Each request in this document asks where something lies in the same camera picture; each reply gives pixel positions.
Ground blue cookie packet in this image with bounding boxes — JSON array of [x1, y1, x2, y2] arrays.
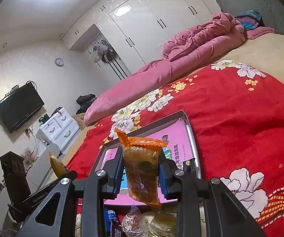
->
[[104, 209, 122, 237]]

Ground gold wafer bar packet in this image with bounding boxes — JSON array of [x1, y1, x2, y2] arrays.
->
[[48, 152, 68, 178]]

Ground clear round biscuit packet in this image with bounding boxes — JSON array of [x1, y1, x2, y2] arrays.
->
[[121, 206, 149, 237]]

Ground orange rice cracker packet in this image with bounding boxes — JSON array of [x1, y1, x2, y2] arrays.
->
[[115, 128, 168, 208]]

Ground small yellow cake packet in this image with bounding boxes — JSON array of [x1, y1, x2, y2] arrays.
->
[[142, 211, 177, 237]]

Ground grey chair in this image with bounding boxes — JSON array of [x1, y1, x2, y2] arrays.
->
[[26, 143, 64, 193]]

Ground white drawer cabinet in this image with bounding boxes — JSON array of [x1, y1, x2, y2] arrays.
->
[[37, 107, 80, 153]]

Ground brown knitted blanket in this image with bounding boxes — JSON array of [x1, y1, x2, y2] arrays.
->
[[72, 113, 86, 131]]

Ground grey shallow tray box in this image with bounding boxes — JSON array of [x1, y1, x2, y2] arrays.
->
[[90, 110, 202, 206]]

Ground dark clothes pile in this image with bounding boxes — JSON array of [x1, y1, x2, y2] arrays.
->
[[76, 94, 96, 115]]

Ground red floral blanket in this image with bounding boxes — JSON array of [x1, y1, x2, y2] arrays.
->
[[67, 65, 284, 236]]

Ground hanging bags on door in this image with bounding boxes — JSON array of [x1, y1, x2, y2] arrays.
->
[[92, 38, 117, 64]]

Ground white wardrobe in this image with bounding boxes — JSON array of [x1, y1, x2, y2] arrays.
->
[[63, 0, 212, 73]]

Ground pink folded quilt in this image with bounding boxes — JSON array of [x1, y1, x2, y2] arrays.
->
[[84, 12, 275, 125]]

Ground colourful striped clothing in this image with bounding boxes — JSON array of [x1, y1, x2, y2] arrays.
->
[[235, 10, 264, 31]]

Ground grey padded headboard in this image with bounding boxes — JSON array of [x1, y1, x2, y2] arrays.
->
[[216, 0, 284, 35]]

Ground wall mounted television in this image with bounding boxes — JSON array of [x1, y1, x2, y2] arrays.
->
[[0, 81, 44, 133]]

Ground round wall clock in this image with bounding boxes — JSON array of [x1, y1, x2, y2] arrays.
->
[[55, 58, 64, 67]]

